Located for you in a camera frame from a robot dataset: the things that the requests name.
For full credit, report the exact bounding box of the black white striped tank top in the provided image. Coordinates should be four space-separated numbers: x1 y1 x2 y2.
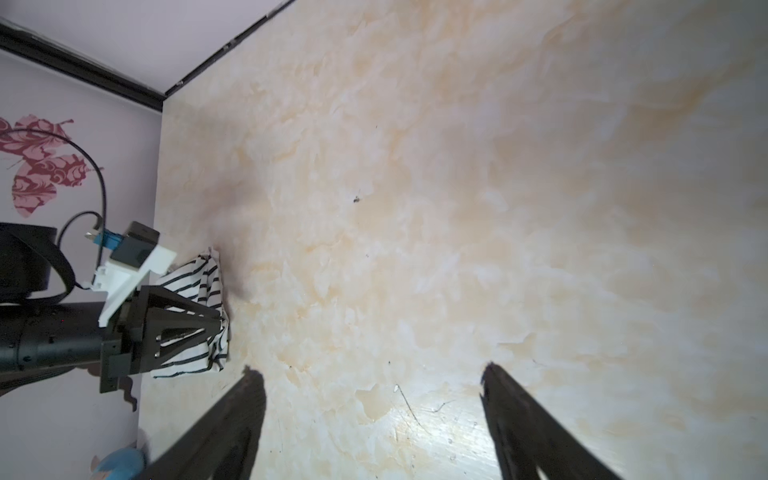
149 247 232 380

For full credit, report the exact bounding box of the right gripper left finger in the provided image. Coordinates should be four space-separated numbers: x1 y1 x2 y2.
138 367 267 480

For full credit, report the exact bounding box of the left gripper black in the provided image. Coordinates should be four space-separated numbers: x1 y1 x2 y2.
99 286 222 393

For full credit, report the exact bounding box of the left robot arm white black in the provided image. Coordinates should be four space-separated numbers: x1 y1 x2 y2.
1 222 223 400

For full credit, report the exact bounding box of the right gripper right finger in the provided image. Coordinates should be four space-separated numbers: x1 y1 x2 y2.
481 362 619 480

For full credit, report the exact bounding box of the plush doll head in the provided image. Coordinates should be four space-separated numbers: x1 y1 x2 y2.
89 447 146 480

